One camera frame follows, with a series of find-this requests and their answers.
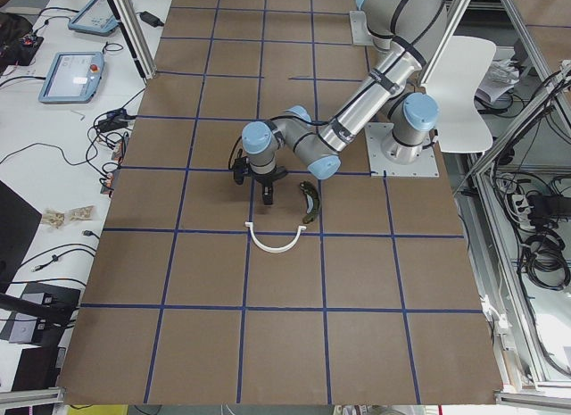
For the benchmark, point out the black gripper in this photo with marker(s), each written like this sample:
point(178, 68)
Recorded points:
point(266, 179)

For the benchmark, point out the olive green brake shoe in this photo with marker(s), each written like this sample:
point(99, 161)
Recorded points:
point(312, 200)

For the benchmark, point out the bag of small parts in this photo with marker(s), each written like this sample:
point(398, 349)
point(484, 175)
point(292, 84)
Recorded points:
point(53, 218)
point(81, 213)

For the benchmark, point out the black power adapter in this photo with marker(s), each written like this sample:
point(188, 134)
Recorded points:
point(151, 19)

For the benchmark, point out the white plastic chair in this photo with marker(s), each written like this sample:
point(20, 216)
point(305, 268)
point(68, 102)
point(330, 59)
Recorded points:
point(453, 85)

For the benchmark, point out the blue teach pendant near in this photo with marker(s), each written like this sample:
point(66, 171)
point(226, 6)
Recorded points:
point(73, 78)

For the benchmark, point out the blue teach pendant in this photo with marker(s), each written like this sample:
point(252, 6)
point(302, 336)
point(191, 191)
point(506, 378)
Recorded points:
point(96, 18)
point(73, 78)

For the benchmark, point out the blue teach pendant far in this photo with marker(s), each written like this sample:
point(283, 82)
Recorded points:
point(96, 18)

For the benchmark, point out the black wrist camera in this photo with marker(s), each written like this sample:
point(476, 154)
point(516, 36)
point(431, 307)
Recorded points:
point(241, 170)

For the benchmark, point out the white curved plastic bracket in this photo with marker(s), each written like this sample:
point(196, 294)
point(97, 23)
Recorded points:
point(274, 243)

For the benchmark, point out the aluminium frame post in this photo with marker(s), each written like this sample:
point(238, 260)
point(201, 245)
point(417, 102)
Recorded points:
point(125, 14)

